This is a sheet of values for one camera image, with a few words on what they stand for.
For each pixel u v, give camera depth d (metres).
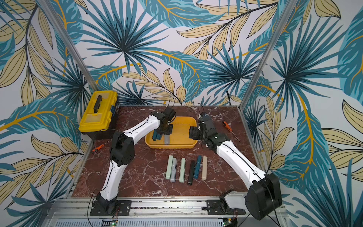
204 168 0.86
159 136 0.98
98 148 0.93
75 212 0.72
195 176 0.82
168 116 0.78
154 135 0.97
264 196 0.40
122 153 0.57
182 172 0.84
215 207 0.73
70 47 0.82
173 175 0.82
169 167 0.86
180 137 1.00
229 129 1.05
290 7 0.69
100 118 0.88
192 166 0.85
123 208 0.74
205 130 0.60
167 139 0.96
